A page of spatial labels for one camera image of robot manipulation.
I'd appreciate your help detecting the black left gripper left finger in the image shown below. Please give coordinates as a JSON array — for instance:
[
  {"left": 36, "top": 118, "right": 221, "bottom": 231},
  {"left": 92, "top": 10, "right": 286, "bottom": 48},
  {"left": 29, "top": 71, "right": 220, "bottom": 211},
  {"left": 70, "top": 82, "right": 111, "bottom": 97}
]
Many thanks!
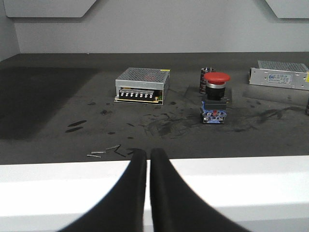
[{"left": 61, "top": 148, "right": 147, "bottom": 232}]

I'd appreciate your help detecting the slim silver power supply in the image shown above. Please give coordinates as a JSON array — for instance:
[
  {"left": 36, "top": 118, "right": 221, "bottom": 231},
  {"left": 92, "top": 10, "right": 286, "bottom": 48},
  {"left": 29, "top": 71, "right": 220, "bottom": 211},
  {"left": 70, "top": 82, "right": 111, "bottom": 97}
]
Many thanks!
[{"left": 249, "top": 60, "right": 309, "bottom": 90}]

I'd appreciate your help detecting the white wall panel right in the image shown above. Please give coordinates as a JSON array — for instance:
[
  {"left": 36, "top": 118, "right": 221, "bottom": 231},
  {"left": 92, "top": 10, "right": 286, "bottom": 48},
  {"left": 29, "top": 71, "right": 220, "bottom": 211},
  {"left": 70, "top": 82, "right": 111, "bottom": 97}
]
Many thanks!
[{"left": 266, "top": 0, "right": 309, "bottom": 19}]

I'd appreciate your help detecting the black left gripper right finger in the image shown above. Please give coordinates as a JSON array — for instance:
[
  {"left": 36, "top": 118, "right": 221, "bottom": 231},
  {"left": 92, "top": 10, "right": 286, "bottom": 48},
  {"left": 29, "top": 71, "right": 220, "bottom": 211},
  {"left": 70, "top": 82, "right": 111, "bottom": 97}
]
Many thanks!
[{"left": 150, "top": 148, "right": 246, "bottom": 232}]

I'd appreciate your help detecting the red mushroom push button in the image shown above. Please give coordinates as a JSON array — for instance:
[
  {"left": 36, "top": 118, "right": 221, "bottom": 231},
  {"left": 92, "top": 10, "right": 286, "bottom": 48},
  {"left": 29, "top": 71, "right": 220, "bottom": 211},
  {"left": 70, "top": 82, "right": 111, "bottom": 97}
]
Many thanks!
[{"left": 200, "top": 72, "right": 230, "bottom": 124}]

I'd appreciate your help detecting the silver mesh power supply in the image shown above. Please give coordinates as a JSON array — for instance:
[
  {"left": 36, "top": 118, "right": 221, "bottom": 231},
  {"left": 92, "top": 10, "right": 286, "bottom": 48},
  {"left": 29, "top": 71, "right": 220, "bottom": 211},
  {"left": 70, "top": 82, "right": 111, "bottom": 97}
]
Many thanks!
[{"left": 114, "top": 68, "right": 170, "bottom": 105}]

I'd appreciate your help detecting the dark brown capacitor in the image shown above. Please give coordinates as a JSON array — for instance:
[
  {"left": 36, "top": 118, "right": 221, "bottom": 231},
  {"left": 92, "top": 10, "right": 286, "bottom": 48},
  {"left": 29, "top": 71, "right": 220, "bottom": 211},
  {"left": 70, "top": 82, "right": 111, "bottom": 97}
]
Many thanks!
[{"left": 199, "top": 67, "right": 215, "bottom": 94}]

